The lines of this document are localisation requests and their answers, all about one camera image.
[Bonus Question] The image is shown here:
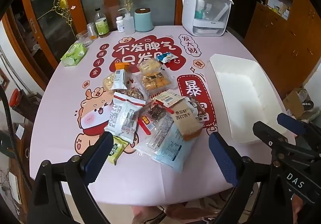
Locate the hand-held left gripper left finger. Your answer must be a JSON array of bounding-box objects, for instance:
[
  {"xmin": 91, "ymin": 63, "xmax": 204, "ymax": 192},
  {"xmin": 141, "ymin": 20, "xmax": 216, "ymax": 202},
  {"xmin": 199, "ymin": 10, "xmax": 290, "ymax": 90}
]
[{"xmin": 30, "ymin": 132, "xmax": 114, "ymax": 224}]

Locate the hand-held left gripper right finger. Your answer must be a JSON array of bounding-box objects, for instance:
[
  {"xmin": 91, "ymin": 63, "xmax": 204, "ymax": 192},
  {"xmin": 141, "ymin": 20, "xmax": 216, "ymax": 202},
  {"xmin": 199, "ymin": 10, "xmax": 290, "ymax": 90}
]
[{"xmin": 209, "ymin": 132, "xmax": 293, "ymax": 224}]

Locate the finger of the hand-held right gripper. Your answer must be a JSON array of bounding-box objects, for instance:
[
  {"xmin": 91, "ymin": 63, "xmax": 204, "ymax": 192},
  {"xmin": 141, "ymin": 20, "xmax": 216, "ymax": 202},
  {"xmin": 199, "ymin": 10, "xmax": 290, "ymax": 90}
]
[
  {"xmin": 252, "ymin": 121, "xmax": 320, "ymax": 163},
  {"xmin": 276, "ymin": 113, "xmax": 321, "ymax": 140}
]

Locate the red and white nut packet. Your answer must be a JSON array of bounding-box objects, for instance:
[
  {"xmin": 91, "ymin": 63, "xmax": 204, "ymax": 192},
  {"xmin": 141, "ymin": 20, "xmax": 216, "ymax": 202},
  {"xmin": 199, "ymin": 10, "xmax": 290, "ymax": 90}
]
[{"xmin": 104, "ymin": 89, "xmax": 146, "ymax": 144}]

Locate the white plastic tray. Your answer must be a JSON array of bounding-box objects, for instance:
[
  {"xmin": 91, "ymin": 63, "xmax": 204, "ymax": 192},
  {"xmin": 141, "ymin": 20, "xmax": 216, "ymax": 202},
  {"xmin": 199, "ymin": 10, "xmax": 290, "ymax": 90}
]
[{"xmin": 205, "ymin": 54, "xmax": 286, "ymax": 144}]

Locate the clear packet of yellow crisps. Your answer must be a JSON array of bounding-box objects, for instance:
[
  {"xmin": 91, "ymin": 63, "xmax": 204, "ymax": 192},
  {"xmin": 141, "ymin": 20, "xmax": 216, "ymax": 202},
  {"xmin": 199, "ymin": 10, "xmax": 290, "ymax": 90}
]
[{"xmin": 102, "ymin": 75, "xmax": 118, "ymax": 91}]

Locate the clear packet of orange puffs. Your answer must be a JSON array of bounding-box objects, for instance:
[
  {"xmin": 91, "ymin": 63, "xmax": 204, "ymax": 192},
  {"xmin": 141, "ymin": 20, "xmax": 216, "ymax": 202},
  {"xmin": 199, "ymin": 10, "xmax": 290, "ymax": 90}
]
[{"xmin": 135, "ymin": 70, "xmax": 176, "ymax": 95}]

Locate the blue and white snack packet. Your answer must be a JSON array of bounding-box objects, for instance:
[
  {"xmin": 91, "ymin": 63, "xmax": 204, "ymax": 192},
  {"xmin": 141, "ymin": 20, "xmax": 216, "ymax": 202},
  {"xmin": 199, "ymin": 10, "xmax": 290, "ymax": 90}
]
[{"xmin": 157, "ymin": 53, "xmax": 179, "ymax": 64}]

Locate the small green snack packet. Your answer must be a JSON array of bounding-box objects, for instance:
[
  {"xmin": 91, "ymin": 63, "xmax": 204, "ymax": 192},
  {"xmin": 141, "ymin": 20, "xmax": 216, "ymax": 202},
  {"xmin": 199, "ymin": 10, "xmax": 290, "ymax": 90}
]
[{"xmin": 107, "ymin": 136, "xmax": 128, "ymax": 165}]

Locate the cardboard box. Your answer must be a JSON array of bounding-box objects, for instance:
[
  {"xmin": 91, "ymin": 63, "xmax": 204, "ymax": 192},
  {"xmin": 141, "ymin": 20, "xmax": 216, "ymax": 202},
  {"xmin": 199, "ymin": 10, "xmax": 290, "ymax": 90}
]
[{"xmin": 282, "ymin": 87, "xmax": 321, "ymax": 120}]

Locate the brown cracker packet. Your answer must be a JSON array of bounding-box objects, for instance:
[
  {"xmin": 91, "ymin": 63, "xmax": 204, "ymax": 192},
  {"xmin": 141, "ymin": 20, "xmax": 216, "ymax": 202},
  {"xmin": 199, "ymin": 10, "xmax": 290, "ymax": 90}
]
[{"xmin": 168, "ymin": 100, "xmax": 203, "ymax": 141}]

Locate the large clear blue packet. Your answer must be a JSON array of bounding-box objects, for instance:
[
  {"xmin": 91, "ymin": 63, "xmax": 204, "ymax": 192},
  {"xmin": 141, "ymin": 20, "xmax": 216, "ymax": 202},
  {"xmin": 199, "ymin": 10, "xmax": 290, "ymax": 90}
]
[{"xmin": 134, "ymin": 114, "xmax": 198, "ymax": 173}]

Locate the dark snack packet red trim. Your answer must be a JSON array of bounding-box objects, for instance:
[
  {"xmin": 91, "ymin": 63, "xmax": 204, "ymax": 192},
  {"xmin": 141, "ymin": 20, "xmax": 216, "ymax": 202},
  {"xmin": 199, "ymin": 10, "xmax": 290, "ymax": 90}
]
[{"xmin": 138, "ymin": 103, "xmax": 173, "ymax": 136}]

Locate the wooden cabinet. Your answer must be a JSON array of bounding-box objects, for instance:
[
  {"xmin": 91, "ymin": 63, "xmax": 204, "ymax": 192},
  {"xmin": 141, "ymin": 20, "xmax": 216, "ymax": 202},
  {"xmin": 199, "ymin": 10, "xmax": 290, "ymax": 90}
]
[{"xmin": 244, "ymin": 0, "xmax": 321, "ymax": 99}]

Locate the person's leg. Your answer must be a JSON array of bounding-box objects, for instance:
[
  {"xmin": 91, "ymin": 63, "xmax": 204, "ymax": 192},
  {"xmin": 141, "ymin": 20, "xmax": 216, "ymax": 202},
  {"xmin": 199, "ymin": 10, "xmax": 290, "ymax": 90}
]
[{"xmin": 133, "ymin": 204, "xmax": 208, "ymax": 224}]

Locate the orange and grey snack packet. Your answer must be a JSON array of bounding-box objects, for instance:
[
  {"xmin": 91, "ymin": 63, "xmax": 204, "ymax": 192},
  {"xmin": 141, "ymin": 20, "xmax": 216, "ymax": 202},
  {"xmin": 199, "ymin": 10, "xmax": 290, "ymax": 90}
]
[{"xmin": 110, "ymin": 62, "xmax": 129, "ymax": 91}]

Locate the beige labelled snack packet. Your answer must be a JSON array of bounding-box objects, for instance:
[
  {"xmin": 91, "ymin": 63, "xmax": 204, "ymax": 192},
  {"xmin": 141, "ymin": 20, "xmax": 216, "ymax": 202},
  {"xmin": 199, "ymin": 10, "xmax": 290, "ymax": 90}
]
[{"xmin": 153, "ymin": 90, "xmax": 185, "ymax": 107}]

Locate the clear packet of pale pastry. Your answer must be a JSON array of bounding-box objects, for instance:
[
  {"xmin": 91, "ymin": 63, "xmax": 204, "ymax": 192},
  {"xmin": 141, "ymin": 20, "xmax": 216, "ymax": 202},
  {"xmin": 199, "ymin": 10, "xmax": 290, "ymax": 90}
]
[{"xmin": 137, "ymin": 59, "xmax": 161, "ymax": 75}]

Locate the green tissue pack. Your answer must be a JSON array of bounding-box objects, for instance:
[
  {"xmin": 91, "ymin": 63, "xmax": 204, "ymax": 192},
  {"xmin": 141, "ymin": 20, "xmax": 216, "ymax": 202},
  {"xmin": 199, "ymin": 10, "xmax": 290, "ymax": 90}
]
[{"xmin": 61, "ymin": 43, "xmax": 87, "ymax": 67}]

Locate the ribbed drinking glass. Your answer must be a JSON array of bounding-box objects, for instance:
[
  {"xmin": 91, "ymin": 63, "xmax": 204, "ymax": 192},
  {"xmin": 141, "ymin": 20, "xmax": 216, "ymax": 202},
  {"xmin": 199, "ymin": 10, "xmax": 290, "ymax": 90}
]
[{"xmin": 76, "ymin": 30, "xmax": 93, "ymax": 47}]

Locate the small metal tin can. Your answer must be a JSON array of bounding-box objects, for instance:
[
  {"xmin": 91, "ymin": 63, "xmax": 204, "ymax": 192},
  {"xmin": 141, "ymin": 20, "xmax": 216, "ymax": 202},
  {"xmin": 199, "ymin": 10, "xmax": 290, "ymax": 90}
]
[{"xmin": 87, "ymin": 23, "xmax": 99, "ymax": 39}]

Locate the glass bottle with green label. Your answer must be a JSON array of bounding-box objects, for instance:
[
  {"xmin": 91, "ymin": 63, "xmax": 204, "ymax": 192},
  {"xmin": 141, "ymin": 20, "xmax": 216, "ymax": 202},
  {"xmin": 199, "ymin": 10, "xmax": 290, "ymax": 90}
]
[{"xmin": 94, "ymin": 8, "xmax": 110, "ymax": 38}]

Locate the white pill bottle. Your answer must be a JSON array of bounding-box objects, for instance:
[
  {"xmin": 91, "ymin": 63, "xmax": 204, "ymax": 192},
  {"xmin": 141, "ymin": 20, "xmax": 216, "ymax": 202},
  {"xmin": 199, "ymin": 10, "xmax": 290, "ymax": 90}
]
[{"xmin": 116, "ymin": 16, "xmax": 125, "ymax": 33}]

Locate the clear plastic wash bottle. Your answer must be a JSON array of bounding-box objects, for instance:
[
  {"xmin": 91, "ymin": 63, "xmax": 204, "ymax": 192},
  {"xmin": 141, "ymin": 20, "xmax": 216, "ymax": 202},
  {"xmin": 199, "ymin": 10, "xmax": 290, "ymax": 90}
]
[{"xmin": 117, "ymin": 7, "xmax": 136, "ymax": 35}]

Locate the teal canister with wooden lid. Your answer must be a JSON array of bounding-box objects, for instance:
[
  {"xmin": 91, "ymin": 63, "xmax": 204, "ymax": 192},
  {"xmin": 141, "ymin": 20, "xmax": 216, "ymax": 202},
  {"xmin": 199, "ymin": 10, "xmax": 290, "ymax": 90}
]
[{"xmin": 134, "ymin": 8, "xmax": 154, "ymax": 32}]

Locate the white countertop appliance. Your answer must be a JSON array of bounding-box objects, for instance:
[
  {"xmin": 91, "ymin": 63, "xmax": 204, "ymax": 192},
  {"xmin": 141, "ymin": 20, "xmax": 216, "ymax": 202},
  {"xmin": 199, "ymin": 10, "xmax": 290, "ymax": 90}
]
[{"xmin": 181, "ymin": 0, "xmax": 234, "ymax": 37}]

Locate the wood-framed glass door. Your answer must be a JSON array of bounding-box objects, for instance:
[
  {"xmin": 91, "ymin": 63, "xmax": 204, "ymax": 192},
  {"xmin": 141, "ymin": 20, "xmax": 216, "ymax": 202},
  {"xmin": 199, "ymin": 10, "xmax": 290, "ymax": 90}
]
[
  {"xmin": 61, "ymin": 0, "xmax": 210, "ymax": 39},
  {"xmin": 6, "ymin": 0, "xmax": 81, "ymax": 81}
]

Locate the small gold door ornament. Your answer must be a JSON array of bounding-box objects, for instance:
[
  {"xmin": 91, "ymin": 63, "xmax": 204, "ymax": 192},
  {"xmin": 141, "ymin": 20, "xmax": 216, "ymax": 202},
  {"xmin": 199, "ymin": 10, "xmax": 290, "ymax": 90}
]
[{"xmin": 38, "ymin": 0, "xmax": 76, "ymax": 31}]

